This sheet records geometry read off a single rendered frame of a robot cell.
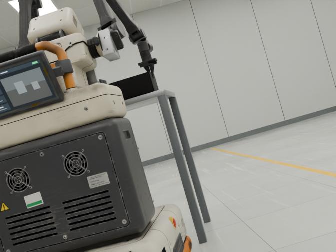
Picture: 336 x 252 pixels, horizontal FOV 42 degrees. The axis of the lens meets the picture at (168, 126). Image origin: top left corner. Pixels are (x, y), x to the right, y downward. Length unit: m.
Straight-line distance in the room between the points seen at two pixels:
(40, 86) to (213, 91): 7.59
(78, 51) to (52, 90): 0.41
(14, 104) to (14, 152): 0.17
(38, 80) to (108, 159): 0.34
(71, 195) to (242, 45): 7.90
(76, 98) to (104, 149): 0.19
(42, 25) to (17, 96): 0.56
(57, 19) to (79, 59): 0.23
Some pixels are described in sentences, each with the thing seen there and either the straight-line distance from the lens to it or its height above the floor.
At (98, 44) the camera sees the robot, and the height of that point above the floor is 1.02.
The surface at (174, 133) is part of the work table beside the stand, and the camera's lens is 2.21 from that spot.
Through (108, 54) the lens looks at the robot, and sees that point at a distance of 1.88.
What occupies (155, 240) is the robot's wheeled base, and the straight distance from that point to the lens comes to 1.47.
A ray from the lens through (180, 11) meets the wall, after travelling 9.16.
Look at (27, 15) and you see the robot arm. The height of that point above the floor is 1.31.
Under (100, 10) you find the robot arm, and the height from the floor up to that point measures 1.21.
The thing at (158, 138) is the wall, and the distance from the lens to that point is 8.80.
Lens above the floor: 0.60
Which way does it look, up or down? level
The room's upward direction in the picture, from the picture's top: 16 degrees counter-clockwise
